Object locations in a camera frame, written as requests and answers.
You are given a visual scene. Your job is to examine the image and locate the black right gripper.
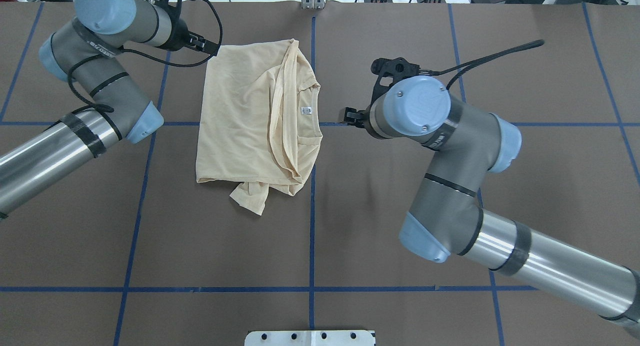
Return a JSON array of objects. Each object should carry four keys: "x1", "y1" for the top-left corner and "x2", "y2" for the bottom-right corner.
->
[{"x1": 339, "y1": 108, "x2": 377, "y2": 135}]

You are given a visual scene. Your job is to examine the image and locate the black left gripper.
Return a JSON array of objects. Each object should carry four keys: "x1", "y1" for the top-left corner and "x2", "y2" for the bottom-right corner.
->
[{"x1": 171, "y1": 20, "x2": 220, "y2": 55}]

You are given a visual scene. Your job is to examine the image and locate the beige long-sleeve printed shirt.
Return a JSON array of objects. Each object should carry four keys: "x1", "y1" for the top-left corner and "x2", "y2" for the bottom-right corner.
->
[{"x1": 195, "y1": 39, "x2": 323, "y2": 215}]

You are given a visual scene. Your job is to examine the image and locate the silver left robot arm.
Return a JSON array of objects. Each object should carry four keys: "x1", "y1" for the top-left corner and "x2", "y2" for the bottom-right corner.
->
[{"x1": 0, "y1": 0, "x2": 224, "y2": 220}]

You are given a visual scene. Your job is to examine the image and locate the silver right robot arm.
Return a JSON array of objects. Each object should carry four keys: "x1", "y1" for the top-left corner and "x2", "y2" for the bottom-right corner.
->
[{"x1": 342, "y1": 76, "x2": 639, "y2": 339}]

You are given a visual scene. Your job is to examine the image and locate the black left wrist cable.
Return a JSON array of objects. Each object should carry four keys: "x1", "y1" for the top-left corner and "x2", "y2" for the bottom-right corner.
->
[{"x1": 66, "y1": 0, "x2": 224, "y2": 114}]

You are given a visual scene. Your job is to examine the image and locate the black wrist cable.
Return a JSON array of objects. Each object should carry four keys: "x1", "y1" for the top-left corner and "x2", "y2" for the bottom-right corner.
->
[
  {"x1": 66, "y1": 0, "x2": 224, "y2": 114},
  {"x1": 419, "y1": 39, "x2": 546, "y2": 91}
]

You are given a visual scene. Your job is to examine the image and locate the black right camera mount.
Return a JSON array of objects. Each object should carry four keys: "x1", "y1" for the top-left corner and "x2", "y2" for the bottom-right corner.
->
[{"x1": 370, "y1": 57, "x2": 421, "y2": 105}]

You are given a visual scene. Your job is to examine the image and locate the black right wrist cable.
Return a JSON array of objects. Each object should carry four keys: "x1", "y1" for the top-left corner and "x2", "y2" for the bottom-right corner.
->
[{"x1": 419, "y1": 39, "x2": 546, "y2": 91}]

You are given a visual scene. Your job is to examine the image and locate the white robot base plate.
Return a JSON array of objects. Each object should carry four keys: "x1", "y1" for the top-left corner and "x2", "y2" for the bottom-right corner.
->
[{"x1": 244, "y1": 330, "x2": 377, "y2": 346}]

